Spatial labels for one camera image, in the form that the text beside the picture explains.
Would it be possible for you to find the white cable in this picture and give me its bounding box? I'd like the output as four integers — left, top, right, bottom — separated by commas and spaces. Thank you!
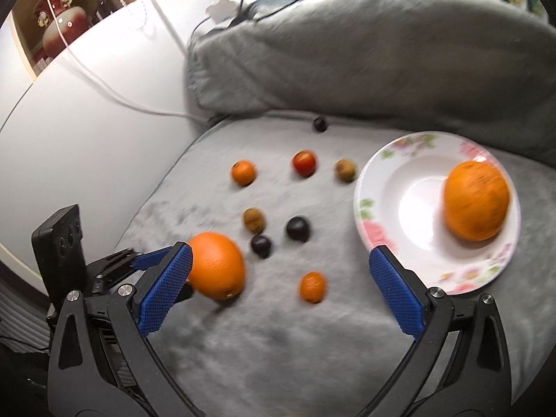
37, 0, 213, 122

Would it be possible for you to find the large orange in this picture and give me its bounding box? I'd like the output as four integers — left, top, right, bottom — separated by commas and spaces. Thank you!
443, 161, 510, 242
187, 232, 246, 300

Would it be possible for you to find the floral white bowl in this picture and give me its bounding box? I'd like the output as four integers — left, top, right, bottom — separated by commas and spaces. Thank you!
353, 131, 521, 296

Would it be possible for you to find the brown kiwi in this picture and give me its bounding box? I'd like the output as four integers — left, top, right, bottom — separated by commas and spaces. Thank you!
334, 159, 358, 183
242, 207, 266, 232

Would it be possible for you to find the grey plush mat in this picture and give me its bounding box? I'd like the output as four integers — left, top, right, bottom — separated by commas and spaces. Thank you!
115, 111, 556, 417

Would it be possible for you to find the red tomato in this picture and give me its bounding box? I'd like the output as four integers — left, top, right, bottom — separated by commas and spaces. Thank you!
292, 150, 317, 177

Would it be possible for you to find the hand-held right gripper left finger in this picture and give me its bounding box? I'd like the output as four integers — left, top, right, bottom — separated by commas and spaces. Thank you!
47, 242, 205, 417

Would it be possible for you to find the red and white vase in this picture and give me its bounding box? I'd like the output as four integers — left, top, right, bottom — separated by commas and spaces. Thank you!
34, 0, 90, 59

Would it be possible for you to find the small black object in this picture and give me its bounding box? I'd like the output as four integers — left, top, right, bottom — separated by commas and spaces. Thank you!
91, 0, 118, 22

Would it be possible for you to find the dark purple plum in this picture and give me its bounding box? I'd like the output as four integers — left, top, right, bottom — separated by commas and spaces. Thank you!
286, 216, 312, 242
251, 234, 273, 258

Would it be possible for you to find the white power adapter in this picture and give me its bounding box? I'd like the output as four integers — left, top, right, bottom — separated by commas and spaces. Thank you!
205, 0, 244, 22

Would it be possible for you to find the small mandarin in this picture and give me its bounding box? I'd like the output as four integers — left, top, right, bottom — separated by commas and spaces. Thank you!
230, 160, 257, 187
298, 272, 326, 304

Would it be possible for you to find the grey pillow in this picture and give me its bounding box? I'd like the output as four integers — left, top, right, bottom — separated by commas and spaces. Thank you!
186, 0, 556, 163

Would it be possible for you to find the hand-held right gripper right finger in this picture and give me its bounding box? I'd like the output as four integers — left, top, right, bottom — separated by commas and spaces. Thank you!
356, 245, 513, 417

